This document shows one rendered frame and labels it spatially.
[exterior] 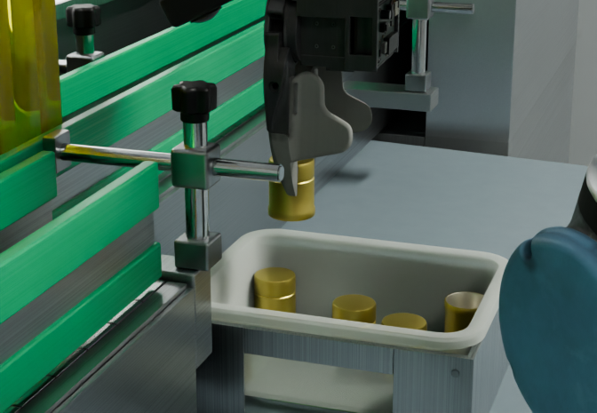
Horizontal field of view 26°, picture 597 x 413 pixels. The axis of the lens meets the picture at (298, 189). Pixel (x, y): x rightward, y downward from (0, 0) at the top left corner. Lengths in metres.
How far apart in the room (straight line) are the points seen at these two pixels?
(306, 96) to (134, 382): 0.25
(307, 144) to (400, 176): 0.61
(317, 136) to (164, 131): 0.21
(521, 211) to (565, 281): 0.81
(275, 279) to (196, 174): 0.22
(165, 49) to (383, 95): 0.31
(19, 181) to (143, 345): 0.13
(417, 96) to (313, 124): 0.55
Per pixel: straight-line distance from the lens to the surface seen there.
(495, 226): 1.37
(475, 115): 1.68
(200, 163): 0.84
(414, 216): 1.39
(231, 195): 1.18
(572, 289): 0.60
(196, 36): 1.32
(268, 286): 1.04
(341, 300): 1.00
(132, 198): 0.80
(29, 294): 0.70
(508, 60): 1.65
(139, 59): 1.20
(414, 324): 0.96
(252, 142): 1.22
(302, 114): 0.92
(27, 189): 0.84
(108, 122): 0.98
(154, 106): 1.05
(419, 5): 1.44
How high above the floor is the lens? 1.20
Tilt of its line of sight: 18 degrees down
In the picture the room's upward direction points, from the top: straight up
